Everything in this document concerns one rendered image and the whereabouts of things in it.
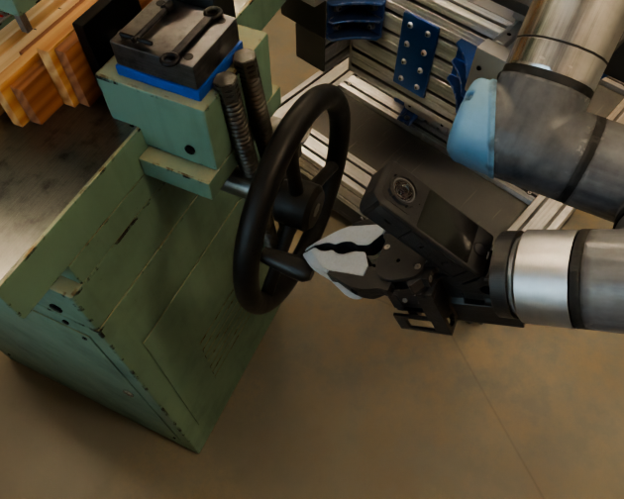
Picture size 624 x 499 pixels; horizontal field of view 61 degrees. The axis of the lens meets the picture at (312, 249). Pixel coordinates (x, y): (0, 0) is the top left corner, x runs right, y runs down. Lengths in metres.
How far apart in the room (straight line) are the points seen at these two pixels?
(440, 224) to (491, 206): 1.06
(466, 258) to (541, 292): 0.06
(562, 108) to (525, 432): 1.09
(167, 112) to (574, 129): 0.38
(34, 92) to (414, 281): 0.45
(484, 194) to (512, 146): 1.04
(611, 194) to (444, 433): 1.01
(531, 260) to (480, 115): 0.13
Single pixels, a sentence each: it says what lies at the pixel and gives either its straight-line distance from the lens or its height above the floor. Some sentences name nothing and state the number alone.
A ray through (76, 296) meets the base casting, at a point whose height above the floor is 0.80.
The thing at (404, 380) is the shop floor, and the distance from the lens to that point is 1.42.
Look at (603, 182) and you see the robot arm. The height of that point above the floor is 1.01.
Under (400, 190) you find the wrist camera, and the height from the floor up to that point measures 1.01.
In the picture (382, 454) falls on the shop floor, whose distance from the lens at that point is 1.37.
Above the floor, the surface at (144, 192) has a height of 0.82.
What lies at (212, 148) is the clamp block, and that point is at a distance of 0.59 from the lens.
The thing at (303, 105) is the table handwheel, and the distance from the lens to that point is 0.56.
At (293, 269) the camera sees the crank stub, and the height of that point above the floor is 0.86.
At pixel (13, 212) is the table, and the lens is 0.61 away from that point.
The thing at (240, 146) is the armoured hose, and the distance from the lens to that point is 0.62.
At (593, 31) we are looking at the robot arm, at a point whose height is 1.08.
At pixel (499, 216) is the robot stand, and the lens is 1.47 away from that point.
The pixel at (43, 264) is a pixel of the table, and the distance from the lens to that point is 0.59.
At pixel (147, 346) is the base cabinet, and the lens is 0.85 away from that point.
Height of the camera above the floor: 1.33
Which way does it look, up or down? 57 degrees down
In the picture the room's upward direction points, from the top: straight up
